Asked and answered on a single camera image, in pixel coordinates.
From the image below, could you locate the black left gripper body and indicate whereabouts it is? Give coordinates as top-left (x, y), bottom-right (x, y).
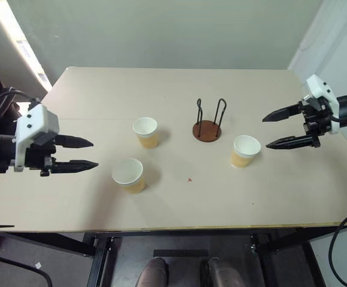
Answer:
top-left (25, 132), bottom-right (58, 178)

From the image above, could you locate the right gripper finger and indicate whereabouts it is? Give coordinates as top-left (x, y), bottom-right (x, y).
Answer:
top-left (261, 103), bottom-right (303, 123)
top-left (265, 135), bottom-right (315, 150)

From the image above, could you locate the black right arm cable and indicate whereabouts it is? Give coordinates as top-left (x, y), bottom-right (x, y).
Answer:
top-left (328, 190), bottom-right (347, 287)

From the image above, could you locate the dark rounded shape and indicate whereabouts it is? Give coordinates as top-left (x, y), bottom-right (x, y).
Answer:
top-left (201, 257), bottom-right (241, 287)
top-left (135, 257), bottom-right (169, 287)

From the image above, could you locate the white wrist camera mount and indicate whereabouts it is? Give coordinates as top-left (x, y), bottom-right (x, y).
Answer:
top-left (300, 74), bottom-right (340, 134)
top-left (14, 104), bottom-right (60, 173)

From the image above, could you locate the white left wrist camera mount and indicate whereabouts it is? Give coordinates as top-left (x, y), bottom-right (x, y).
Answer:
top-left (14, 104), bottom-right (60, 173)

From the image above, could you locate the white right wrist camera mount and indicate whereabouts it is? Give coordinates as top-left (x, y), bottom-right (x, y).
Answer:
top-left (300, 74), bottom-right (340, 134)

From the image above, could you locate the black floor cable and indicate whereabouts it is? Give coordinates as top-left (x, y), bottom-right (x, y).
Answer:
top-left (0, 249), bottom-right (53, 287)

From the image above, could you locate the brown base wire cup holder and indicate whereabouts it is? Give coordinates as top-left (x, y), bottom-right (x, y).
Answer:
top-left (192, 97), bottom-right (229, 144)

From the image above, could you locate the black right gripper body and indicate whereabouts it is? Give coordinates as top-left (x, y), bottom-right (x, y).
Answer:
top-left (297, 98), bottom-right (334, 148)

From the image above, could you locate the black metal table frame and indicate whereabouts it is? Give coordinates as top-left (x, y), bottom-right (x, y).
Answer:
top-left (0, 225), bottom-right (347, 287)

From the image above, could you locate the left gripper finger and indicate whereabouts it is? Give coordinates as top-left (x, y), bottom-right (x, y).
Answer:
top-left (52, 159), bottom-right (99, 176)
top-left (55, 135), bottom-right (95, 149)

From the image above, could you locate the bright window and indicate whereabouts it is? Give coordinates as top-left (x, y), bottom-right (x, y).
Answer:
top-left (0, 0), bottom-right (53, 93)

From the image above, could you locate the tan paper cup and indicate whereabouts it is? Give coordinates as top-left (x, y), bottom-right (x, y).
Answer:
top-left (111, 157), bottom-right (146, 195)
top-left (132, 117), bottom-right (159, 149)
top-left (230, 135), bottom-right (262, 169)

